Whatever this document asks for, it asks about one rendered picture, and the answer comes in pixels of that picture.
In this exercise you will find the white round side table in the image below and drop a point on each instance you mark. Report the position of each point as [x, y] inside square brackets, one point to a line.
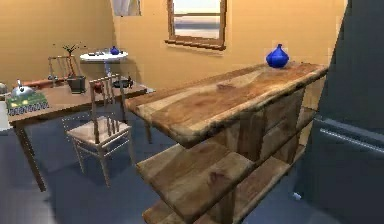
[104, 57]

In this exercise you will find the brown wooden framed window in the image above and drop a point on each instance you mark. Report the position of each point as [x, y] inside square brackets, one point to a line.
[196, 23]

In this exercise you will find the house plant in dark pot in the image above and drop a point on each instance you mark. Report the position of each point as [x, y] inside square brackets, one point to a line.
[76, 80]

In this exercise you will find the brown rolling pin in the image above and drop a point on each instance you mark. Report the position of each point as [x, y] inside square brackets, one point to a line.
[41, 82]

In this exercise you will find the red apple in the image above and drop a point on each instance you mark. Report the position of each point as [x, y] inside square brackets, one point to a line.
[98, 87]

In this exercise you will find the silver dome lid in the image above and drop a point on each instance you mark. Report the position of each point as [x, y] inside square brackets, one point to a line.
[22, 90]

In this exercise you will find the dark grey fridge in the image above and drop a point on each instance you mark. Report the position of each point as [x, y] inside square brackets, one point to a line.
[353, 133]

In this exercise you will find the wooden chair with slats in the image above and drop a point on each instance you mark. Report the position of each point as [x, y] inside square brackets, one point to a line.
[61, 66]

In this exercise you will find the brown wooden dining table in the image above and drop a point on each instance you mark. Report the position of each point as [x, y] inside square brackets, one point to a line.
[63, 98]

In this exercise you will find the pale wooden slatted chair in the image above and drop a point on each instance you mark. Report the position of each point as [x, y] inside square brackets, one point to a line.
[100, 131]

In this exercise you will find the blue round vase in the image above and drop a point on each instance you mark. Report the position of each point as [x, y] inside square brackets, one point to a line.
[277, 58]

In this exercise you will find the brown wooden shelf unit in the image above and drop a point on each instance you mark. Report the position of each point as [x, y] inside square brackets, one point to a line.
[200, 110]

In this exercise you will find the small blue vase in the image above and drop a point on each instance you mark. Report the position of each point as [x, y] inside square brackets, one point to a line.
[114, 50]

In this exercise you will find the white framed wall picture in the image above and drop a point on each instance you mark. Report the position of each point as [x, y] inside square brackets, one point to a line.
[126, 7]

